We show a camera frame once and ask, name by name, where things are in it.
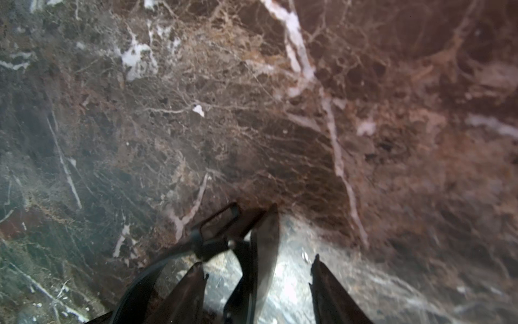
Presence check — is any long black belt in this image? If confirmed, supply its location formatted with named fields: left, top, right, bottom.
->
left=92, top=202, right=280, bottom=323

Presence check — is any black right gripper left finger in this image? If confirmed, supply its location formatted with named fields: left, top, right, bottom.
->
left=144, top=262, right=208, bottom=324

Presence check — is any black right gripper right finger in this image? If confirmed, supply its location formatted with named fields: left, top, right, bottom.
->
left=310, top=255, right=374, bottom=324

